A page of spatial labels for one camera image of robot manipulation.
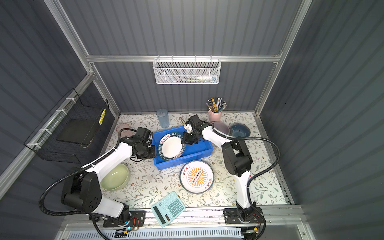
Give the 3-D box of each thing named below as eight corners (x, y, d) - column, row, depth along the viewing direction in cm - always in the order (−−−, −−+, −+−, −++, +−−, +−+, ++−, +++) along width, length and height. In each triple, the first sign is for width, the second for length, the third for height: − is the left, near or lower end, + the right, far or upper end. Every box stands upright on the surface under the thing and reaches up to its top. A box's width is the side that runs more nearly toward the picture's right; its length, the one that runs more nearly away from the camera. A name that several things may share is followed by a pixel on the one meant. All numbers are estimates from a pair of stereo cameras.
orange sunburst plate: (179, 193, 83) (178, 192, 80) (181, 162, 95) (181, 160, 92) (214, 193, 83) (215, 192, 80) (212, 162, 95) (212, 160, 92)
